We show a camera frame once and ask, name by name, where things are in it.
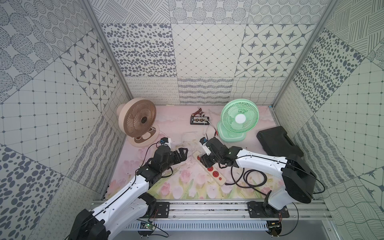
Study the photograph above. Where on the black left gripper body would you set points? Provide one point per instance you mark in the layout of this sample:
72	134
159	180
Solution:
179	155

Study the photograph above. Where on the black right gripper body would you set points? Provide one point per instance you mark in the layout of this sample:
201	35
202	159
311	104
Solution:
211	159

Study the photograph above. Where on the cream red power strip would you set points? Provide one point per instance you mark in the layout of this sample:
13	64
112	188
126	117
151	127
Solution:
212	171

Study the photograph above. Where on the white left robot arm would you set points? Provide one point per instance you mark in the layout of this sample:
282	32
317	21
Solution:
132	202

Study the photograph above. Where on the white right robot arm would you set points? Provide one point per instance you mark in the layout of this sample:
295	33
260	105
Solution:
298	178

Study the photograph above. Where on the green desk fan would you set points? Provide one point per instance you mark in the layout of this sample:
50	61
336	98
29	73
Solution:
237	118

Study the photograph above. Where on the beige and brown desk fan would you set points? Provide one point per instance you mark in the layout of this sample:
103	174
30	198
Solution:
136	119

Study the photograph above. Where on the black multimeter device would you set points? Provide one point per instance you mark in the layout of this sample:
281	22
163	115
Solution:
196	120

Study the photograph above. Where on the black plastic tool case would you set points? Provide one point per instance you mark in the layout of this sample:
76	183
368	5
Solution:
279	147

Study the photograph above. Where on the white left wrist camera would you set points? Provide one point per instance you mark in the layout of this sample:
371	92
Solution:
166	142

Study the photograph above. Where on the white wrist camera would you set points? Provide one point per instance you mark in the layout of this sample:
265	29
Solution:
166	142
203	142

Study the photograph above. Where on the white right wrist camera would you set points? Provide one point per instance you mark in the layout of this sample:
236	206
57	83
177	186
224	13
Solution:
203	142

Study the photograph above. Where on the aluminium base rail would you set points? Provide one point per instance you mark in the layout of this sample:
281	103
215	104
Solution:
220	215

